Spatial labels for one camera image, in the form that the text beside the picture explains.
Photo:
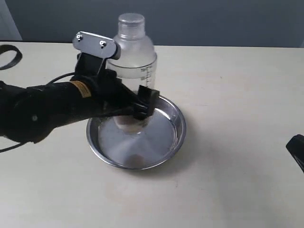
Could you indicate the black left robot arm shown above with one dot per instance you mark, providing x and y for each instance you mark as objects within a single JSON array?
[{"x": 31, "y": 114}]

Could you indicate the round stainless steel pan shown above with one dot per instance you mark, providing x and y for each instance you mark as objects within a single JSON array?
[{"x": 146, "y": 148}]

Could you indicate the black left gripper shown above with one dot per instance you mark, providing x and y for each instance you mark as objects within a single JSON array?
[{"x": 107, "y": 90}]

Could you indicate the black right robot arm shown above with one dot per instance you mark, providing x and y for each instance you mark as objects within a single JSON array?
[{"x": 296, "y": 148}]

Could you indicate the clear plastic shaker bottle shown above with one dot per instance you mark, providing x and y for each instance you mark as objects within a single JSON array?
[{"x": 138, "y": 61}]

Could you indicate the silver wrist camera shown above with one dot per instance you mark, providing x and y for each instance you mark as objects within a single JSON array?
[{"x": 96, "y": 45}]

